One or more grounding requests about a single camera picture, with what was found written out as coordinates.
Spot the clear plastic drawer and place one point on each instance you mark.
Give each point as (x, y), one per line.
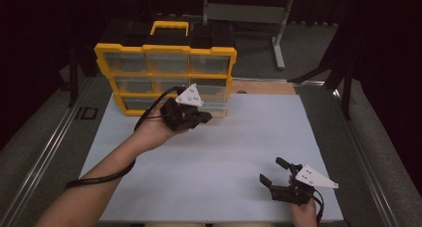
(215, 87)

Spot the grey metal desk frame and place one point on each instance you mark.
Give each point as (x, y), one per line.
(245, 13)

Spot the yellow black drawer organizer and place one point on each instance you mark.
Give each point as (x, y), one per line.
(166, 48)

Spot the aluminium floor rail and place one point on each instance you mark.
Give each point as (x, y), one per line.
(40, 164)
(365, 167)

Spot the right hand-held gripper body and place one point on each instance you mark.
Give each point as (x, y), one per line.
(308, 179)

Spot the person's right hand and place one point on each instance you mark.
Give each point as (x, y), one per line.
(305, 215)

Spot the person's light clothing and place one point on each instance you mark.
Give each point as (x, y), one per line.
(205, 225)

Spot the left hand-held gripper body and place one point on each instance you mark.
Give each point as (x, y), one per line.
(179, 115)

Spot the white table mat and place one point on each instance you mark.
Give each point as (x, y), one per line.
(215, 160)

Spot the person's left hand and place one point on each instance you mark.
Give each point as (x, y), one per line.
(151, 132)

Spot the black tripod stand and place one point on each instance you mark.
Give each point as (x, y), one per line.
(346, 87)
(73, 81)

